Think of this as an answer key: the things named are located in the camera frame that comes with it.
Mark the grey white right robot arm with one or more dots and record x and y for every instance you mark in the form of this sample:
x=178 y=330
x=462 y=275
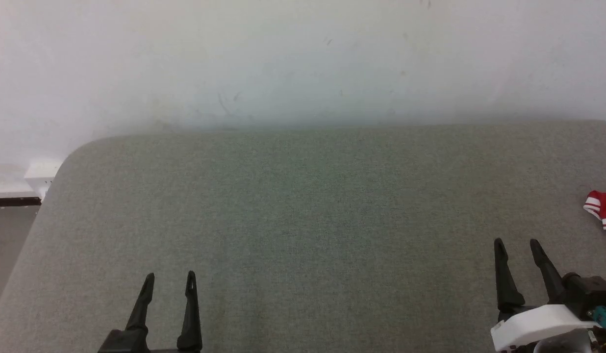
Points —
x=563 y=343

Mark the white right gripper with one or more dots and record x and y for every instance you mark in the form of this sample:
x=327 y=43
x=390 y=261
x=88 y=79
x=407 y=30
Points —
x=538 y=326

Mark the red and white basketball jersey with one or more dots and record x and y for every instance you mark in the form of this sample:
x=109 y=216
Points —
x=604 y=208

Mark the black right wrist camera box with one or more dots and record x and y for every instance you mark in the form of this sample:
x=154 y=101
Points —
x=590 y=291

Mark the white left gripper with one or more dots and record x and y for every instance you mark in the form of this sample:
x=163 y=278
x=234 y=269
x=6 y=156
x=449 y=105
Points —
x=131 y=344

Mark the white wall socket box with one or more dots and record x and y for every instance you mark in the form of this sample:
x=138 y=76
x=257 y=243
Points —
x=40 y=176

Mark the grey fabric sofa cushion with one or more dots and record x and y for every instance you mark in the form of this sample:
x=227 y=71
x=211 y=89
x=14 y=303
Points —
x=283 y=220

